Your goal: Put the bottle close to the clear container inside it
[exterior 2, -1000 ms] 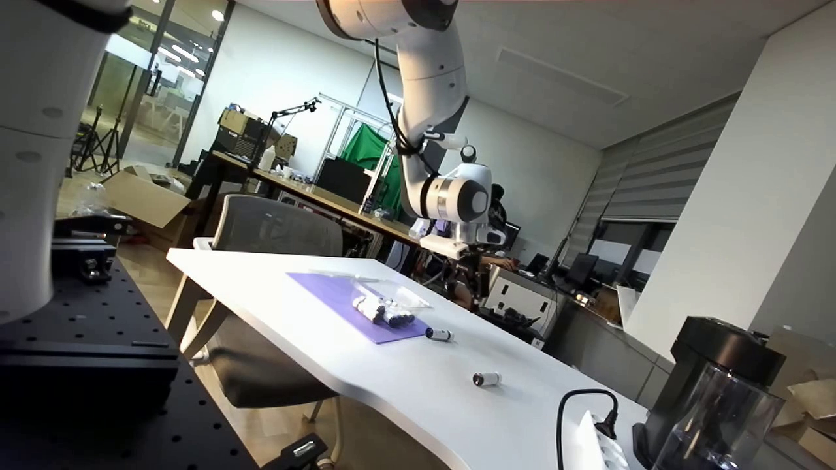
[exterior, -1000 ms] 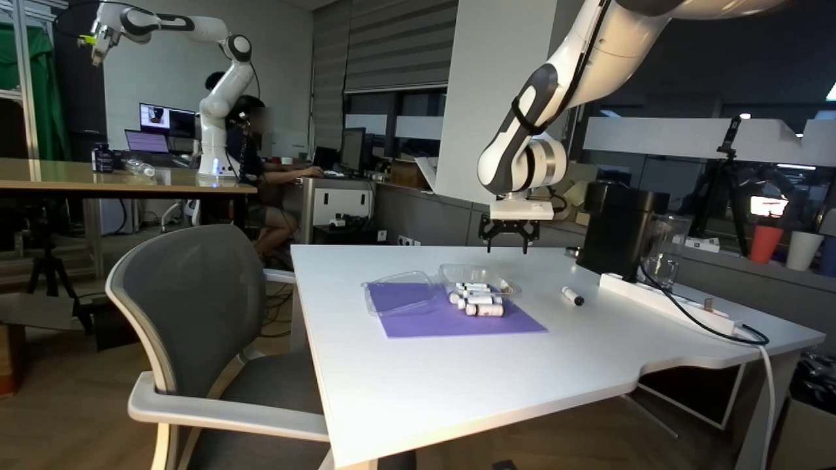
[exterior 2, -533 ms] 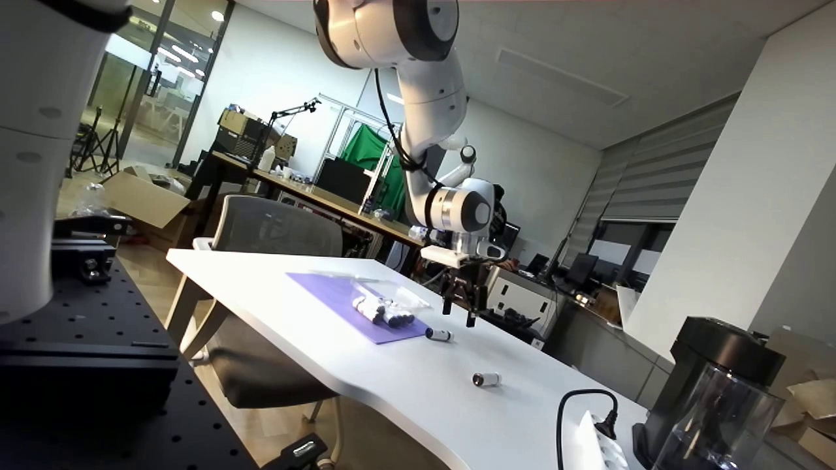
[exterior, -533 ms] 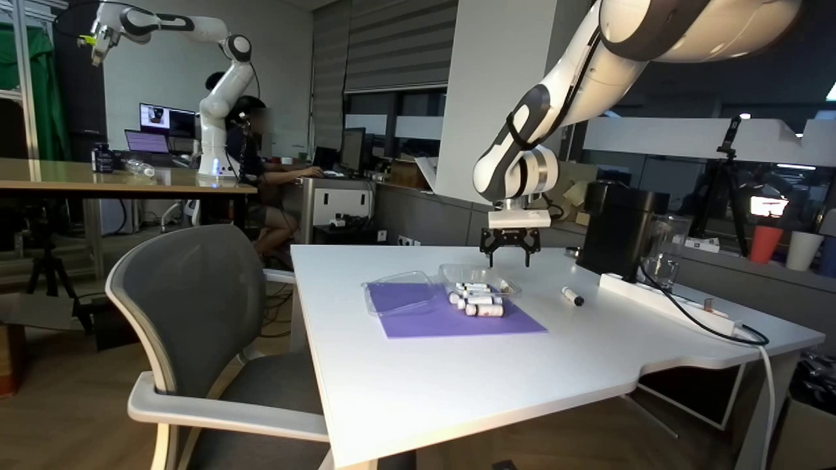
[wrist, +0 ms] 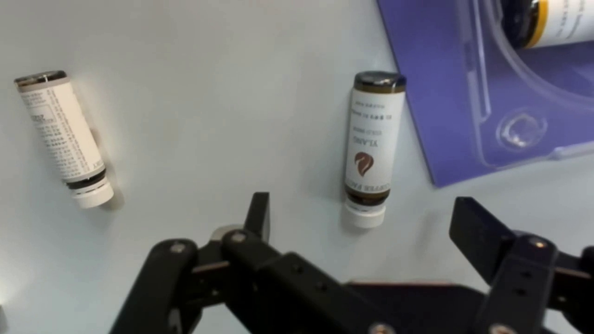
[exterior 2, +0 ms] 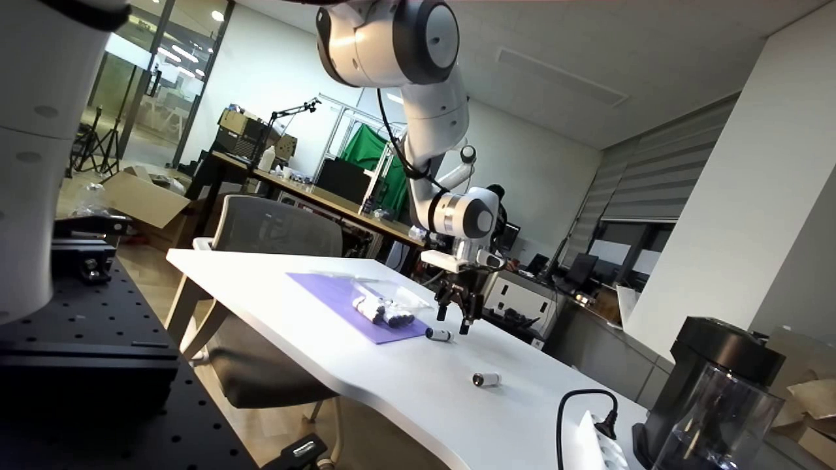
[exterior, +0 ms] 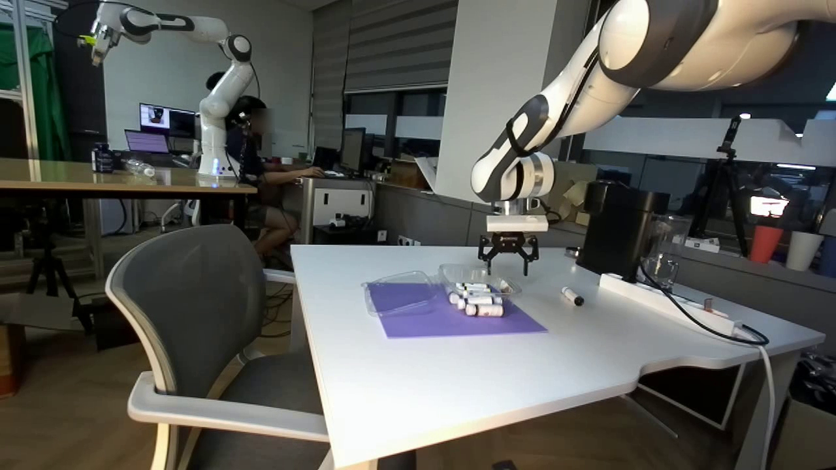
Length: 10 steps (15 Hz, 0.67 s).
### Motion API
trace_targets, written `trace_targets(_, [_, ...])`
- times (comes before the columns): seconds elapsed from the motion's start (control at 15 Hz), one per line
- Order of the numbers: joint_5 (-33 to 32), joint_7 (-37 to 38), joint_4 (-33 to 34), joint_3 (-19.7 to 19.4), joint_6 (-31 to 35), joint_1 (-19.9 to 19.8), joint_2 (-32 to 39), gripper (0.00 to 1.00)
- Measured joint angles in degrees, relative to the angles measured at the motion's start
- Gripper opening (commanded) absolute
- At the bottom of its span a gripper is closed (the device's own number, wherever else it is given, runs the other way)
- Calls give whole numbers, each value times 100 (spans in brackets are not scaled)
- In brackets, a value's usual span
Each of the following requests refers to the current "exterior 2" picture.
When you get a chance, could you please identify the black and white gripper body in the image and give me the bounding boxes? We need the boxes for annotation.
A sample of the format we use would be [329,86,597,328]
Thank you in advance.
[419,244,507,302]

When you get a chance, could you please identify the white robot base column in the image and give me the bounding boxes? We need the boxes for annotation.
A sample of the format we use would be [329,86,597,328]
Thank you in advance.
[0,0,133,328]

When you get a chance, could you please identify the clear plastic container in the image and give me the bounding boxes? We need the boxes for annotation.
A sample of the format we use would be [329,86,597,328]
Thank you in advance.
[347,274,438,328]

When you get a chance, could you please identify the grey computer case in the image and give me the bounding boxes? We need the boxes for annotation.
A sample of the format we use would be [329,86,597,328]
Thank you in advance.
[481,270,570,340]

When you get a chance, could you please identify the small white block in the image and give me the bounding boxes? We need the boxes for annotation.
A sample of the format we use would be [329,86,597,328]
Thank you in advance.
[349,292,418,328]

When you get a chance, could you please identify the purple mat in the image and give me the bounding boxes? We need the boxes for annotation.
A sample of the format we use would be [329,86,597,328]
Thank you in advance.
[283,270,432,347]

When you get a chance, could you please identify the green cloth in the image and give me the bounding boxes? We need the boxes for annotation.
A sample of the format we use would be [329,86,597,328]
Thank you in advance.
[337,124,411,219]

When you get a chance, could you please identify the black monitor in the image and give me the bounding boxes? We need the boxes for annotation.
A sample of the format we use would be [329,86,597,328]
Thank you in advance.
[312,156,370,208]

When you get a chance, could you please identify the long wooden desk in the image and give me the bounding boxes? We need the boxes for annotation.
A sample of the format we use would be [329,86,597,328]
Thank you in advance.
[182,148,427,262]

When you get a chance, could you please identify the white table power strip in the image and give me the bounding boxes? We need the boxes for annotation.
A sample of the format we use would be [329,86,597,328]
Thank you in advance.
[571,409,632,470]

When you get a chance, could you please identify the grey office chair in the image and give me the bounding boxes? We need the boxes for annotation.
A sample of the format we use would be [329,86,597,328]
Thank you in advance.
[180,190,349,413]

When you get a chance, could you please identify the grey window blinds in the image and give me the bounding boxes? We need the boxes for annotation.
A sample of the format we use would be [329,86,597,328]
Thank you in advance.
[576,95,742,231]

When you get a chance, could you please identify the black appliance with clear jar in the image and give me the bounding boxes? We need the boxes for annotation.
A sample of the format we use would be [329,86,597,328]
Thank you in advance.
[628,315,789,470]

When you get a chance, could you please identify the open cardboard box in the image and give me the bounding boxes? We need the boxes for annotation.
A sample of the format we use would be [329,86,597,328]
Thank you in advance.
[101,164,192,231]

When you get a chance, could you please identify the black perforated breadboard table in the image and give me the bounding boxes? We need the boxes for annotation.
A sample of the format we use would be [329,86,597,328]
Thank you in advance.
[0,254,260,470]

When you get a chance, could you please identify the black cable with plug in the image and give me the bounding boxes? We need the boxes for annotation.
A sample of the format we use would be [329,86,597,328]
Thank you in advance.
[553,386,620,470]

